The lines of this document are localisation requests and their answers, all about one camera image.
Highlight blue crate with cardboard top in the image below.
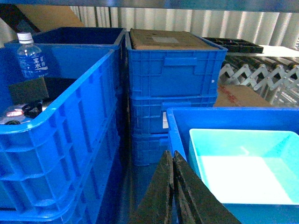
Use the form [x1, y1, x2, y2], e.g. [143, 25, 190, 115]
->
[126, 29, 227, 166]

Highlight blue ribbed crate left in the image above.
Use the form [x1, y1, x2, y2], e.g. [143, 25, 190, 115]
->
[0, 47, 121, 224]

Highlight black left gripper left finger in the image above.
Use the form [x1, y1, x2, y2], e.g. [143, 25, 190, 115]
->
[129, 150, 174, 224]

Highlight clear water bottle blue label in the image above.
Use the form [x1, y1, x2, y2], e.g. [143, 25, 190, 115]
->
[17, 32, 49, 80]

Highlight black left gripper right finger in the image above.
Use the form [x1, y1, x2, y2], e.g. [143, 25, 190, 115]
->
[173, 151, 240, 224]

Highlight white foam sheet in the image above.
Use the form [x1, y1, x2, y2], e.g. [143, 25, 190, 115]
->
[257, 45, 299, 57]

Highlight black compartment tray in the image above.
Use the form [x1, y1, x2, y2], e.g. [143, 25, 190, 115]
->
[205, 37, 263, 54]

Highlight expandable roller conveyor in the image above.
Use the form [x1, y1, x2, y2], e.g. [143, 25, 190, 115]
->
[219, 56, 299, 108]

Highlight blue crate rear left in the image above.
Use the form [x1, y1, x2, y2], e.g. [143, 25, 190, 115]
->
[4, 26, 127, 70]

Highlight teal plastic tray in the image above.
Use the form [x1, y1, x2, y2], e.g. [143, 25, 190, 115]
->
[189, 128, 299, 205]

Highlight brown cardboard box red print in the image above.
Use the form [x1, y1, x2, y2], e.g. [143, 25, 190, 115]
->
[214, 84, 272, 107]

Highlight large blue plastic bin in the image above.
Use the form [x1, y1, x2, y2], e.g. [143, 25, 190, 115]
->
[167, 107, 299, 224]

